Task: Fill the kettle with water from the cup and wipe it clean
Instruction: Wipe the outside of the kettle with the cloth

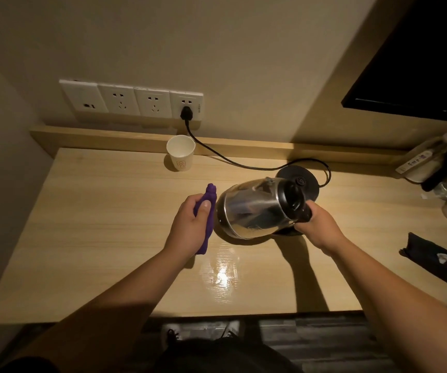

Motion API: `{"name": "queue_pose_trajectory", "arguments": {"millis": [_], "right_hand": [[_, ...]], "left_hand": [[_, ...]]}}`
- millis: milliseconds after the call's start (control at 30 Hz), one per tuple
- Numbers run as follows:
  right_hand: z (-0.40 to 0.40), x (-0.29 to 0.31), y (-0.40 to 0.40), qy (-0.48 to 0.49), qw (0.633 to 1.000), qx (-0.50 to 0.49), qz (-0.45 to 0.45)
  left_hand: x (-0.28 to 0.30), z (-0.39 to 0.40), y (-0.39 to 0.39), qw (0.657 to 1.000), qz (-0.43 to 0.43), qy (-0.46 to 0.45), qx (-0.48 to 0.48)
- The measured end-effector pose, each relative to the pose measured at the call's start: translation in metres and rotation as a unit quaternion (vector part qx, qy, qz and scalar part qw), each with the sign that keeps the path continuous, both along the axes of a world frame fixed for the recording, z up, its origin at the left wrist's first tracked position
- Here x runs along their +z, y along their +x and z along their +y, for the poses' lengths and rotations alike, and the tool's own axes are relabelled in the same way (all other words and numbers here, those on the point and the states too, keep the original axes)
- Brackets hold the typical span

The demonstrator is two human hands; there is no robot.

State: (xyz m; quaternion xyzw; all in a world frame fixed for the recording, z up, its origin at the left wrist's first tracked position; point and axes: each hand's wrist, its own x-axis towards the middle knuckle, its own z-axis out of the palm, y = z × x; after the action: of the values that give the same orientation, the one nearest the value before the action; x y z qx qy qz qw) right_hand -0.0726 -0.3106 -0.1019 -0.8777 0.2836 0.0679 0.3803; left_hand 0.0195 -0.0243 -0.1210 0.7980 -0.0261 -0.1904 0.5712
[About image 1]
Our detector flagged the person's left hand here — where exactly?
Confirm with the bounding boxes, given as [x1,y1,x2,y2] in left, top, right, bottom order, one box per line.
[164,193,212,260]

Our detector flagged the person's right hand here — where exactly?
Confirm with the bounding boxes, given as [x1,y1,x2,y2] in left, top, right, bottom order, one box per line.
[294,200,348,257]

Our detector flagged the purple cloth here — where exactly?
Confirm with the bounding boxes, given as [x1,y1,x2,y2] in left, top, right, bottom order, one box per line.
[193,183,218,256]

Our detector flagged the stainless steel electric kettle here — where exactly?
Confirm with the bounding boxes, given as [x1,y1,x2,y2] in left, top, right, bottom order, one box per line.
[215,177,312,240]

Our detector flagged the white paper cup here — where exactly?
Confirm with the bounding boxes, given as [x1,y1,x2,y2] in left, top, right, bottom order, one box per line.
[166,135,196,172]

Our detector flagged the person's left forearm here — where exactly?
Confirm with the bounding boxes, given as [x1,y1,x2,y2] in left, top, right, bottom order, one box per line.
[13,248,197,373]

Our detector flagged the person's right forearm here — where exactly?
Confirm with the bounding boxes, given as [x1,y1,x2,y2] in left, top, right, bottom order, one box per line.
[330,240,447,373]

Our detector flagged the black cloth with white patch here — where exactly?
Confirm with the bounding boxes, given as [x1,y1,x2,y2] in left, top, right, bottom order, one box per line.
[398,232,447,285]

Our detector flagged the white bottle with label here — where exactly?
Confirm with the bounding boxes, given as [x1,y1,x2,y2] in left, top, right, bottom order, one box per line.
[394,132,447,184]

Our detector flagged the black trousers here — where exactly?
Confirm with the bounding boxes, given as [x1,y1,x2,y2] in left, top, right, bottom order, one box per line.
[153,336,306,373]

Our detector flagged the black television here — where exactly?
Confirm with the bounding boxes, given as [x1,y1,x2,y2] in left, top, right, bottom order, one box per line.
[341,0,447,125]

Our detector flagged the black left sleeve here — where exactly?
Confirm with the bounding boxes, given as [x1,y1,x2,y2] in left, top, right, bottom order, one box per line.
[0,357,59,373]

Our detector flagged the black power cable with plug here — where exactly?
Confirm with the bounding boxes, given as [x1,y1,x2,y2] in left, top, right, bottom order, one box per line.
[179,106,332,188]

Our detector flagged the white wall power socket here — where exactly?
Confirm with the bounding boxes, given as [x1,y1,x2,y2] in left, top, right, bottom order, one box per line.
[168,90,204,121]
[134,87,173,119]
[97,83,142,116]

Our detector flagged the white wall plate small ports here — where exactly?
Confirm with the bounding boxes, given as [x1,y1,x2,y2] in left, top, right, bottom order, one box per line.
[59,79,109,114]

